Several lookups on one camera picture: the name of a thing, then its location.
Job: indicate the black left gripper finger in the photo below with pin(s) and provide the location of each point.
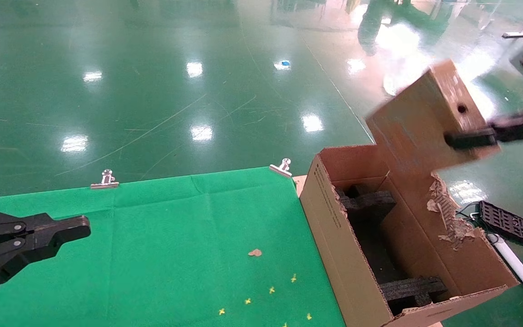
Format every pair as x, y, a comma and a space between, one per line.
61, 225
25, 254

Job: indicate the small cardboard box with hole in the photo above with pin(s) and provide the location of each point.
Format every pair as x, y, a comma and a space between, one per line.
411, 131

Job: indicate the large open cardboard carton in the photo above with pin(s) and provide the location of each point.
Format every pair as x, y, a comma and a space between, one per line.
343, 254

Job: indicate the brown cardboard scrap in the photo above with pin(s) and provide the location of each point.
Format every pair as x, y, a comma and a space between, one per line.
255, 252

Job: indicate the silver binder clip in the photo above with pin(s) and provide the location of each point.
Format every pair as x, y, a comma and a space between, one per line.
281, 169
106, 184

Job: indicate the green table cloth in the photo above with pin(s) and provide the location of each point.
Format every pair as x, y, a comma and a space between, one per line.
152, 250

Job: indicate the black plastic grid panel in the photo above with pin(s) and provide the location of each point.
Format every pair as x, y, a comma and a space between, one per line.
511, 225

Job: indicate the white paper scrap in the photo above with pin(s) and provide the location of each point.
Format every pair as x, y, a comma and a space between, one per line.
389, 86

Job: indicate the black foam packing insert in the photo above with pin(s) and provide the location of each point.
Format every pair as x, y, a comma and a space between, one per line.
370, 202
416, 288

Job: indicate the small blue floor object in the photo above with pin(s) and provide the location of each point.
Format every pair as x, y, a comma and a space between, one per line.
283, 63

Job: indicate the white pipe frame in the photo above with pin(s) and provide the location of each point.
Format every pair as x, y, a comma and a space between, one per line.
515, 265

